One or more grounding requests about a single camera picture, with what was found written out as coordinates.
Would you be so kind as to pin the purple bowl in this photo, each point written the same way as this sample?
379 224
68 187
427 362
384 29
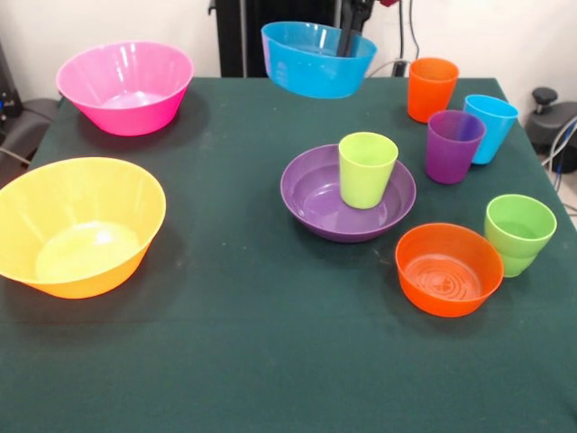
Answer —
315 212

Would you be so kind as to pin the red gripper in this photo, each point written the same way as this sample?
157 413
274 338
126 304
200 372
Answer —
390 2

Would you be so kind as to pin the black computer tower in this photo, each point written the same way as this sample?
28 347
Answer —
6 90

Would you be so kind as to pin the orange cup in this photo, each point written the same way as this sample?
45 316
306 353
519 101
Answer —
428 97

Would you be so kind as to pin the purple cup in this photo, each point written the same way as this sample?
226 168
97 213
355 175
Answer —
451 162

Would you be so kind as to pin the large pink bowl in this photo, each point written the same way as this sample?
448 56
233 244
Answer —
90 76

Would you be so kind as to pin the black power adapter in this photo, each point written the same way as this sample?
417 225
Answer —
400 67

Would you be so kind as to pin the small blue bowl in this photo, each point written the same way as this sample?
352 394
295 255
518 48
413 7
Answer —
315 76

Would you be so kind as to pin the black equipment with knob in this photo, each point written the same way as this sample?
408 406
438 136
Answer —
552 122

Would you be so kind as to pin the green cup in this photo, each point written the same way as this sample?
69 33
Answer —
520 216
518 266

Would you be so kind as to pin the large orange yellow bowl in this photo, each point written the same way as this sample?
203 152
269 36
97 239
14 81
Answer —
67 194

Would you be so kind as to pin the blue cup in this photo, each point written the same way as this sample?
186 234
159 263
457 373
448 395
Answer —
493 131

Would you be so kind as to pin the small orange bowl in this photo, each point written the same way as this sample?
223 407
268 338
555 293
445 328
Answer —
446 304

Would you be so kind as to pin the lime yellow cup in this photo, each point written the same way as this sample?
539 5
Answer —
365 180

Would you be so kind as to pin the dark green tablecloth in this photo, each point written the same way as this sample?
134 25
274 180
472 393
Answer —
315 361

